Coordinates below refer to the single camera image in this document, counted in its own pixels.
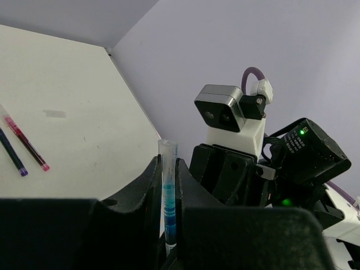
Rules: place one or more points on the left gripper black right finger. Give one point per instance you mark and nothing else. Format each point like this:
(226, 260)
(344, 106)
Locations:
(214, 236)

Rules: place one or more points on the light blue pen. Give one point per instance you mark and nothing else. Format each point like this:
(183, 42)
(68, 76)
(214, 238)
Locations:
(169, 210)

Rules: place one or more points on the clear pen cap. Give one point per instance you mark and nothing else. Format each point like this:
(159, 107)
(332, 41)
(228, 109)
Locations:
(54, 114)
(168, 151)
(4, 111)

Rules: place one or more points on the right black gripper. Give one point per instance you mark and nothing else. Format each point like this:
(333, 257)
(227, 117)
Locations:
(233, 177)

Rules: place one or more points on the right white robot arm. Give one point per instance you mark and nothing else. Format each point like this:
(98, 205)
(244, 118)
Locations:
(293, 167)

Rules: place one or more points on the red pen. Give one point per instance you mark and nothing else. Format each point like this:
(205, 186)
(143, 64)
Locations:
(27, 144)

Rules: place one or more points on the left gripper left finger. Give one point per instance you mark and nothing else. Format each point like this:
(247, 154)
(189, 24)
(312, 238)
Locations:
(119, 232)

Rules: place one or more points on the purple pen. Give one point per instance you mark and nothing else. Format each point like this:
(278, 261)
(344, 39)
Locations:
(13, 155)

